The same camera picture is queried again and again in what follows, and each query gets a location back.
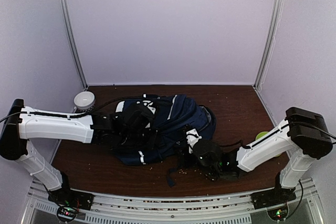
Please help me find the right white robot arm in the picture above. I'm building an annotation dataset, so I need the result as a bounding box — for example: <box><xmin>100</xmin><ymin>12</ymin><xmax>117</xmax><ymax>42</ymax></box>
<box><xmin>186</xmin><ymin>107</ymin><xmax>335</xmax><ymax>209</ymax></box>

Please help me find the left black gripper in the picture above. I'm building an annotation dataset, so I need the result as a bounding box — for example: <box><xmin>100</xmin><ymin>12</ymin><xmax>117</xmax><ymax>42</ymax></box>
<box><xmin>118</xmin><ymin>126</ymin><xmax>160</xmax><ymax>149</ymax></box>

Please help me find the left aluminium frame post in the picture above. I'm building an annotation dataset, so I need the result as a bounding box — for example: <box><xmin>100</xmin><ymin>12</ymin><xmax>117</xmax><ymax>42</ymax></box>
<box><xmin>59</xmin><ymin>0</ymin><xmax>88</xmax><ymax>90</ymax></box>

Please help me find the right aluminium frame post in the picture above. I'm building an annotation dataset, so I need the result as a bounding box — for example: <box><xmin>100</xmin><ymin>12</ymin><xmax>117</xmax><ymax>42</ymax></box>
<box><xmin>254</xmin><ymin>0</ymin><xmax>284</xmax><ymax>92</ymax></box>

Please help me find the white patterned bowl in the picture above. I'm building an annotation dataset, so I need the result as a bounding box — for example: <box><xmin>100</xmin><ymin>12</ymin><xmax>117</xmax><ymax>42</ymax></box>
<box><xmin>73</xmin><ymin>91</ymin><xmax>96</xmax><ymax>111</ymax></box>

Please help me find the front aluminium rail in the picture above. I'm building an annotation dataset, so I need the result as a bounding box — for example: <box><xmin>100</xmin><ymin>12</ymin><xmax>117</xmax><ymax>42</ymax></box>
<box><xmin>20</xmin><ymin>179</ymin><xmax>323</xmax><ymax>224</ymax></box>

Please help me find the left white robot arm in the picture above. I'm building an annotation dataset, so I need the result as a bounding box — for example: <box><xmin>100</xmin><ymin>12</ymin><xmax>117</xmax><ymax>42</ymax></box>
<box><xmin>1</xmin><ymin>99</ymin><xmax>157</xmax><ymax>209</ymax></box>

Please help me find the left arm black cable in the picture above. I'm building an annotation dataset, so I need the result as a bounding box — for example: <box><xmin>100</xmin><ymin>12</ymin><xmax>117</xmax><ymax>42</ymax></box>
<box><xmin>0</xmin><ymin>97</ymin><xmax>148</xmax><ymax>130</ymax></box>

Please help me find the navy blue backpack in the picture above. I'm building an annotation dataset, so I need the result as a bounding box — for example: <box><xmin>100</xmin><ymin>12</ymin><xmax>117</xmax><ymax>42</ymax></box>
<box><xmin>111</xmin><ymin>94</ymin><xmax>217</xmax><ymax>187</ymax></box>

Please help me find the green plate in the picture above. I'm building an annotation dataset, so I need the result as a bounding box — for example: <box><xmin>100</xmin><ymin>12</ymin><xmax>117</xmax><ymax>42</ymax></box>
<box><xmin>253</xmin><ymin>131</ymin><xmax>287</xmax><ymax>161</ymax></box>

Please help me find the aluminium frame post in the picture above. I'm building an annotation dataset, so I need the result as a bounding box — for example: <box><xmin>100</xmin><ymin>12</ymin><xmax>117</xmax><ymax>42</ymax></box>
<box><xmin>254</xmin><ymin>0</ymin><xmax>284</xmax><ymax>92</ymax></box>
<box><xmin>59</xmin><ymin>0</ymin><xmax>88</xmax><ymax>90</ymax></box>

